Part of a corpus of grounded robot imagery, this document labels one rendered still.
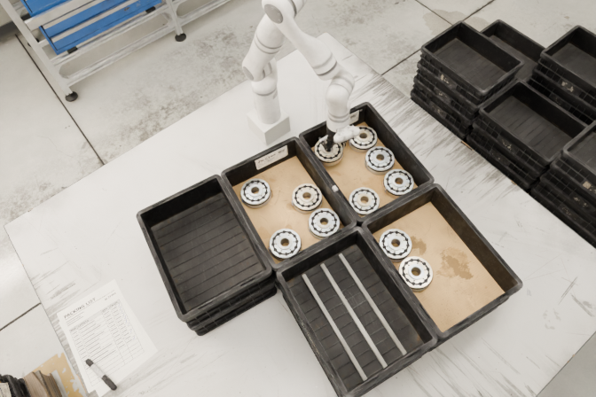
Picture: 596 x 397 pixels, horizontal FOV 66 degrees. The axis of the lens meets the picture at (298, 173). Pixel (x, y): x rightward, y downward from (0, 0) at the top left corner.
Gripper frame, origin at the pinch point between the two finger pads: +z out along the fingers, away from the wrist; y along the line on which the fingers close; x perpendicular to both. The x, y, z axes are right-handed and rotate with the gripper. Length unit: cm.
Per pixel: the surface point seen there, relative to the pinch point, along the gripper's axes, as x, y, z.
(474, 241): 51, -21, -2
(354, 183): 14.0, 0.1, 4.4
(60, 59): -164, 97, 61
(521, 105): -9, -112, 49
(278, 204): 9.5, 27.1, 4.7
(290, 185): 4.6, 20.4, 4.7
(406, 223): 35.2, -8.0, 4.0
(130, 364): 35, 91, 18
